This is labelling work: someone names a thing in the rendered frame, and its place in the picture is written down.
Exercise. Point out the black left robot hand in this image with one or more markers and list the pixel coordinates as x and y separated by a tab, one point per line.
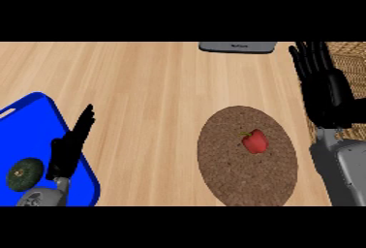
68	147

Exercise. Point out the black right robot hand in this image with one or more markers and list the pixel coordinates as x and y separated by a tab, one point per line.
329	97

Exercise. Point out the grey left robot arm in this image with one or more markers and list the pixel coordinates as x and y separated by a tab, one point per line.
43	195

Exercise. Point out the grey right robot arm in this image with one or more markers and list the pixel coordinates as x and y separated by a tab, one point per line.
341	169

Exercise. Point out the red bell pepper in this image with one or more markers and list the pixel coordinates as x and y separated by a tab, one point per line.
256	141

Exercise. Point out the brown round placemat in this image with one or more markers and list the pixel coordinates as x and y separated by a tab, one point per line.
248	158

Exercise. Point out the blue plastic tray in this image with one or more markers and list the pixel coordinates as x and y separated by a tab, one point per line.
33	142

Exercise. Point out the dark green squash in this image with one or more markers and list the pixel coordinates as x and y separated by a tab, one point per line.
24	174

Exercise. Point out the grey flat appliance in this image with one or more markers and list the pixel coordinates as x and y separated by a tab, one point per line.
238	47

